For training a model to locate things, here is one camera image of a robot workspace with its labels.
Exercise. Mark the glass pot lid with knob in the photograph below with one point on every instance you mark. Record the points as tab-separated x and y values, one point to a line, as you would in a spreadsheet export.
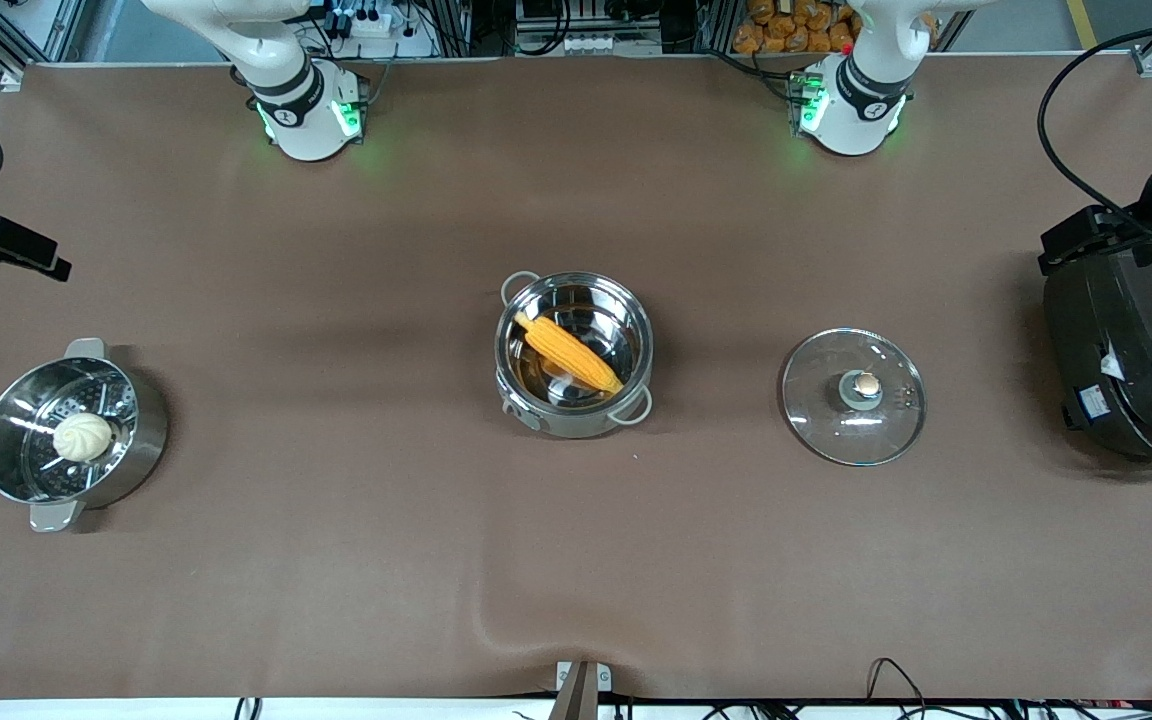
816	420

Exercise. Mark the yellow corn cob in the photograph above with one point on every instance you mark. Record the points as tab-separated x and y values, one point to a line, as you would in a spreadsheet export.
571	352

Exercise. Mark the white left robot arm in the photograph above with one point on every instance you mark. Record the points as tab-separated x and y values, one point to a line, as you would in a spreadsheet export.
851	110

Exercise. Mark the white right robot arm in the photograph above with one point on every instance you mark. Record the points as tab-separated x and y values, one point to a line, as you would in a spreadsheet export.
306	120

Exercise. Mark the steel steamer pot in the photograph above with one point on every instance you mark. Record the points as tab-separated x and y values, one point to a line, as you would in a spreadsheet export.
126	440

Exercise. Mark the black rice cooker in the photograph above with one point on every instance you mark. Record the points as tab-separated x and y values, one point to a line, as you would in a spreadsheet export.
1126	360

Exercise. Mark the white steamed bun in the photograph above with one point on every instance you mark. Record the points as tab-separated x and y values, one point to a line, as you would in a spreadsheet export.
83	437

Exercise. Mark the pile of orange breads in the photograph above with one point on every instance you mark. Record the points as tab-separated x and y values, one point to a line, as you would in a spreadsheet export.
796	28

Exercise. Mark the white power strip with plugs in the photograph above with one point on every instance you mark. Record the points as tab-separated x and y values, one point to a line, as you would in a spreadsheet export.
361	24

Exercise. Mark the brown table mat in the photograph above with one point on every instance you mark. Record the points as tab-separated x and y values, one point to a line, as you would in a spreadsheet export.
576	570

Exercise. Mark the grey metal camera bracket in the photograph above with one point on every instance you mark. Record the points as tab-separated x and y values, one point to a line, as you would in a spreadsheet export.
582	690

